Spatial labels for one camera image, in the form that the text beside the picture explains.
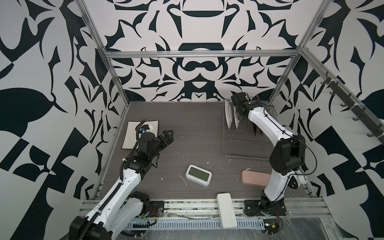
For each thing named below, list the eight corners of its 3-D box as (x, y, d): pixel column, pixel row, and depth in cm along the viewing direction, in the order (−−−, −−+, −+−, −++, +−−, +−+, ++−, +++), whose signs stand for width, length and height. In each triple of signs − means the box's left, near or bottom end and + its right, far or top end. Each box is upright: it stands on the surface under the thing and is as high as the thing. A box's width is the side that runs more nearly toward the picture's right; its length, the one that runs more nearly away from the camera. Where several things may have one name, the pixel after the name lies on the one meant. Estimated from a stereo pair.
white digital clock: (184, 179, 85) (183, 177, 82) (188, 166, 90) (188, 163, 86) (209, 188, 82) (210, 186, 79) (212, 174, 87) (213, 171, 84)
